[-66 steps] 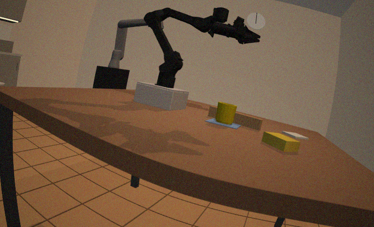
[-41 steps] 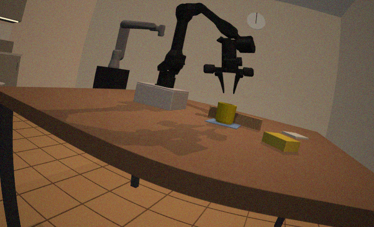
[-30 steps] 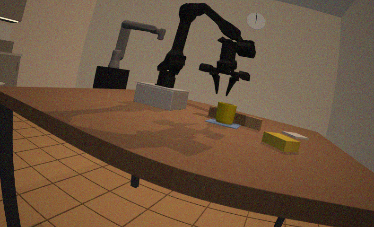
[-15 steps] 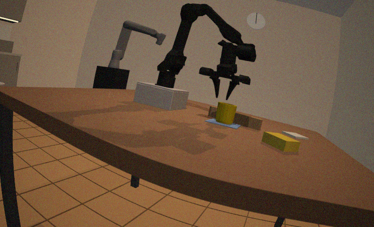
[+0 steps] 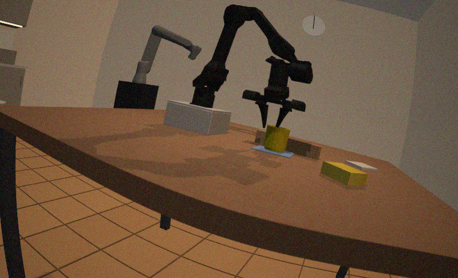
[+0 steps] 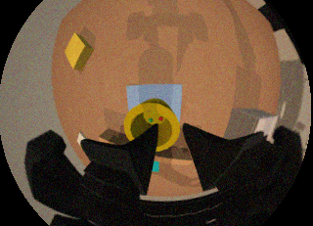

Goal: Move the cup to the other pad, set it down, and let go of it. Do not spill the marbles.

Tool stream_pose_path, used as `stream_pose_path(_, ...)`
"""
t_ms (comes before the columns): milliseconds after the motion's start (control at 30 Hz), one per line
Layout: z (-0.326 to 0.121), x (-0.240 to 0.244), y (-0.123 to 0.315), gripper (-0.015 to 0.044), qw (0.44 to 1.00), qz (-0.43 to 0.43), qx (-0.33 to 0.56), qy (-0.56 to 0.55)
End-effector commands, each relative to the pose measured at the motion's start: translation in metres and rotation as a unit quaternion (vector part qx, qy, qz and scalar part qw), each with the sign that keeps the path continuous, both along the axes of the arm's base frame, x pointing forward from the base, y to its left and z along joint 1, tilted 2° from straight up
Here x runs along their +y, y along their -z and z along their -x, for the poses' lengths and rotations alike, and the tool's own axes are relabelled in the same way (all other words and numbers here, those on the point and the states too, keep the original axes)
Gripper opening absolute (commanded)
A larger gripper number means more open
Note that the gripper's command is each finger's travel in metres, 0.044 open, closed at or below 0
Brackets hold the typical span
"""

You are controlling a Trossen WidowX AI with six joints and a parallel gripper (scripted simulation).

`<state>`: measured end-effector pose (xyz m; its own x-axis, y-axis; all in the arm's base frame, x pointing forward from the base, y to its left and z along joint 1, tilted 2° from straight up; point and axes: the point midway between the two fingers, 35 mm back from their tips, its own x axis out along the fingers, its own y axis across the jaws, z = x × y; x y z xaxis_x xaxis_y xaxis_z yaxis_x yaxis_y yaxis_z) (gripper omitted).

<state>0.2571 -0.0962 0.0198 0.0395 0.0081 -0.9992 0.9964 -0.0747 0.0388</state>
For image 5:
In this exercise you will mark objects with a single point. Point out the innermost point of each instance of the yellow rectangular block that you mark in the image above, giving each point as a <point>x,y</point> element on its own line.
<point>344,174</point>

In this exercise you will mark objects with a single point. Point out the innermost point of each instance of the dark brown long bar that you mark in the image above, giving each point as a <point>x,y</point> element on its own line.
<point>295,146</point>

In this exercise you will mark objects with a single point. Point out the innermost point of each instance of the beige square tile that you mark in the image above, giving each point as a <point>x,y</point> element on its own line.
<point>361,165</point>

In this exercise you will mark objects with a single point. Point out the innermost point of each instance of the olive-yellow cup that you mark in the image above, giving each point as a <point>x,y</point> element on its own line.
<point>276,138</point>

